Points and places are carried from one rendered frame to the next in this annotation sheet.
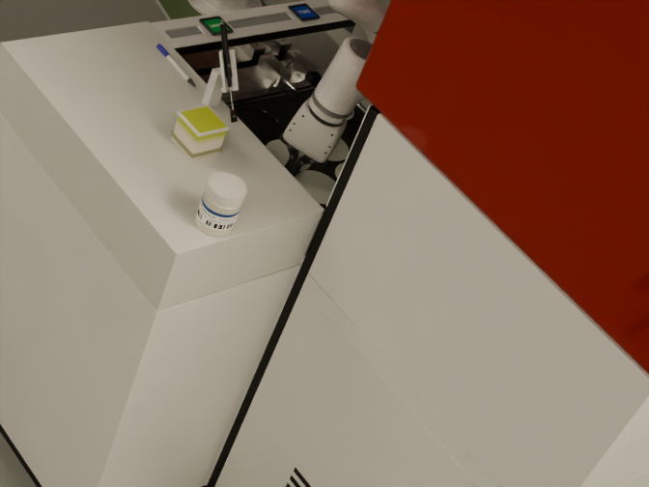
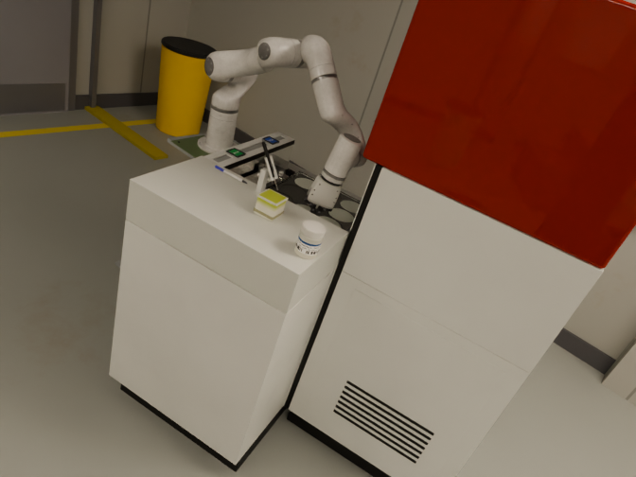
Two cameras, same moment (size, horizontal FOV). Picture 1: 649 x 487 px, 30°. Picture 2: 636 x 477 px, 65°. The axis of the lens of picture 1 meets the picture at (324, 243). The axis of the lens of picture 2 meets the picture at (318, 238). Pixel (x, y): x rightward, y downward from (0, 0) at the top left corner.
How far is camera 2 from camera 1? 0.95 m
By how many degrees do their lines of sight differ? 17
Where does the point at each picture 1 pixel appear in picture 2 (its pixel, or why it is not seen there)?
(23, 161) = (159, 249)
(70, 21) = (101, 187)
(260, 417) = (317, 359)
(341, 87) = (344, 161)
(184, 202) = (283, 244)
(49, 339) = (195, 352)
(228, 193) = (318, 231)
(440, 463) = (452, 352)
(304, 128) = (321, 190)
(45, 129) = (176, 224)
